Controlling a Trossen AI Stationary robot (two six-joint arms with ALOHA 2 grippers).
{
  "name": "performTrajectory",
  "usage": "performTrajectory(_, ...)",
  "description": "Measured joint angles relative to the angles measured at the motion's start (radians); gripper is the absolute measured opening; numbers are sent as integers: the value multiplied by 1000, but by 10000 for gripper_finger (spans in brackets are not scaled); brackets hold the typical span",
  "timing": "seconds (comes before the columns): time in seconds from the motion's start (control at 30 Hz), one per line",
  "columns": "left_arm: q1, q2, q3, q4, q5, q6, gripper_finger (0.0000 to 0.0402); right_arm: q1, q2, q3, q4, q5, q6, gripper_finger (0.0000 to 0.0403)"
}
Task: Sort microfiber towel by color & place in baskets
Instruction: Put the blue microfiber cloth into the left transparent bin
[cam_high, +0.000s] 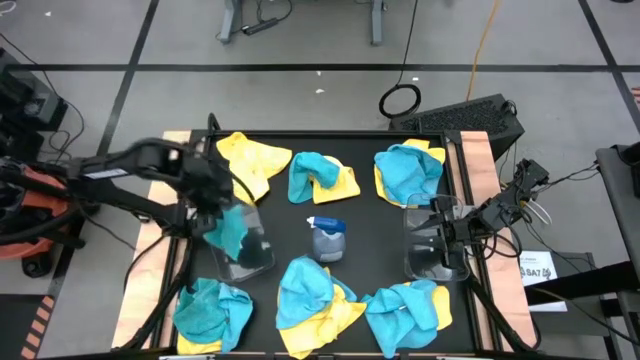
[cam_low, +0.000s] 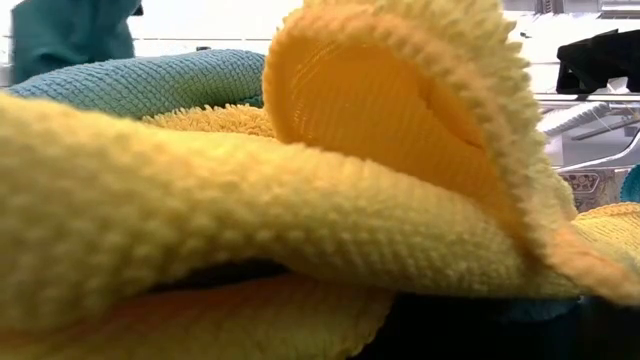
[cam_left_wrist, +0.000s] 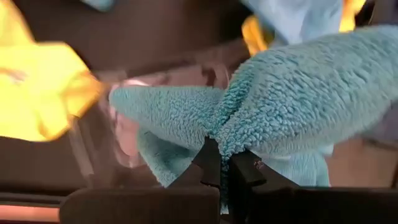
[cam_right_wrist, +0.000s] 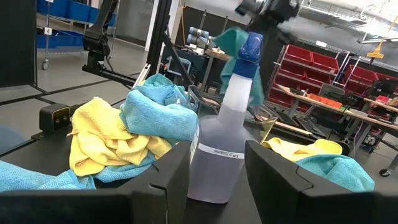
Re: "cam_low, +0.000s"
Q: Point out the yellow microfiber towel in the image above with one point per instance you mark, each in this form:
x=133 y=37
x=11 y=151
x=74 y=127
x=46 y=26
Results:
x=200 y=210

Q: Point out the long black ceiling rail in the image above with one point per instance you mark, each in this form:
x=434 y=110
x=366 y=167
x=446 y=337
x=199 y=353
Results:
x=575 y=98

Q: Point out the blue microfiber towel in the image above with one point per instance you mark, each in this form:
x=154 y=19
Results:
x=632 y=185
x=140 y=82
x=70 y=40

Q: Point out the corrugated ceiling air duct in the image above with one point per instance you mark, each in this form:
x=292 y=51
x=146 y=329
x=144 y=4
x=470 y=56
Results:
x=570 y=120

